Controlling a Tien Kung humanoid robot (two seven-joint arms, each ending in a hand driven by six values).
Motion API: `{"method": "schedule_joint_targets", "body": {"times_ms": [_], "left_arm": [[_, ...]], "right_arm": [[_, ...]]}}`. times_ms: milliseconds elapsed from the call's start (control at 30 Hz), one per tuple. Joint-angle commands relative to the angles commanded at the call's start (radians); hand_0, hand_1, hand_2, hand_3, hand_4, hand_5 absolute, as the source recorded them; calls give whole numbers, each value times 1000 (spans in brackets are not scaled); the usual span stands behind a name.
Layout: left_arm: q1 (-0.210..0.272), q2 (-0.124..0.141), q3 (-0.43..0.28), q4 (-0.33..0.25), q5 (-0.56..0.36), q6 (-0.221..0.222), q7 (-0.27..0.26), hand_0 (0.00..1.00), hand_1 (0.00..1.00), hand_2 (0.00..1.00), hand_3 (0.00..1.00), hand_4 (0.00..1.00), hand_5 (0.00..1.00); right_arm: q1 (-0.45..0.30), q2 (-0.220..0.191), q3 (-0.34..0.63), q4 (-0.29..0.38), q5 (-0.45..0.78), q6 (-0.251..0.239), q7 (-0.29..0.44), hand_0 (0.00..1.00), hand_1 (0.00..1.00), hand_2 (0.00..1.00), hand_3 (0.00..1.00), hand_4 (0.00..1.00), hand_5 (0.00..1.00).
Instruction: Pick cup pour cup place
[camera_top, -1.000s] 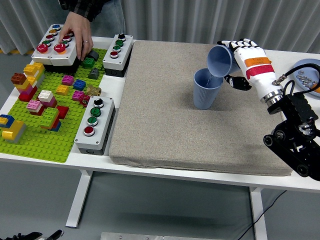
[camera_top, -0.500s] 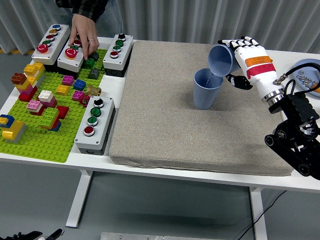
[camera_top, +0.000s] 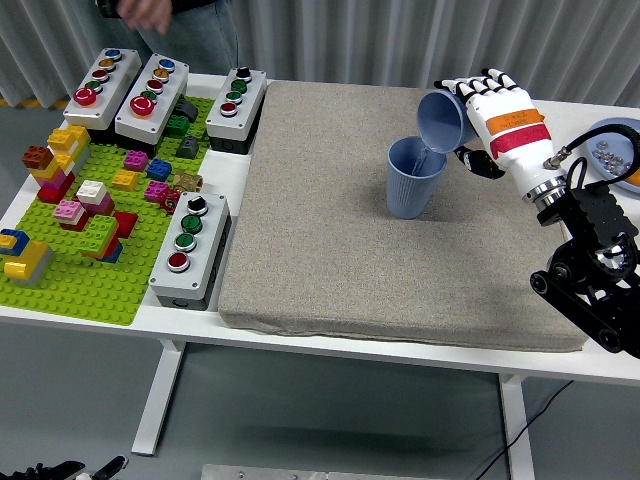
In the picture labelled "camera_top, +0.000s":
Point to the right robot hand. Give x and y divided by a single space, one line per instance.
515 135

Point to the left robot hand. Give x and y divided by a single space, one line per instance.
60 471

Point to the person's hand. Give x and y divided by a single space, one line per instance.
147 12

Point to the blue ribbed cup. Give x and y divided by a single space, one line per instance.
410 195
437 120

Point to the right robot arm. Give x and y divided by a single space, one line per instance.
595 210

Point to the person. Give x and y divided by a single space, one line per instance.
205 35

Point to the five-button control box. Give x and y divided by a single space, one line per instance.
107 95
160 105

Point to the grey sloped toy brick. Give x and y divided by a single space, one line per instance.
189 110
188 147

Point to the blue plate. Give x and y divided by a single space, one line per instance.
625 145

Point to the green toy brick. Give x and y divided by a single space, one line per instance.
179 126

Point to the white table leg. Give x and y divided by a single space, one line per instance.
517 430
157 400

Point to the small orange object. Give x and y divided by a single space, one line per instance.
636 176

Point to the four-button control box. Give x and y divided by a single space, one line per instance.
245 105
200 265

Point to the magenta toy brick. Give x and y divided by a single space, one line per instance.
135 160
156 191

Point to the blue toy brick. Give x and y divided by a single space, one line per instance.
159 169

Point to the yellow toy brick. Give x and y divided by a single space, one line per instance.
125 180

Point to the green brick baseplate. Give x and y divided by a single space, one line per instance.
85 290

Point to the multicolour brick tower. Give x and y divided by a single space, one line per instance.
52 172

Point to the grey pleated curtain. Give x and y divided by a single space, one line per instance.
350 40

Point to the white and pink brick stack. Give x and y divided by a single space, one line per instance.
95 197

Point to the grey-brown mat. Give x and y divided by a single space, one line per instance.
325 225

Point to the red toy brick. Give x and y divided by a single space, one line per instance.
126 223

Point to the blue yellow grey brick stack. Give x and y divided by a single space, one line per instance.
27 260

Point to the pink and red brick stack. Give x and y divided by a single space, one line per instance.
70 214

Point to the green topped brick stack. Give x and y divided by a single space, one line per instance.
99 237

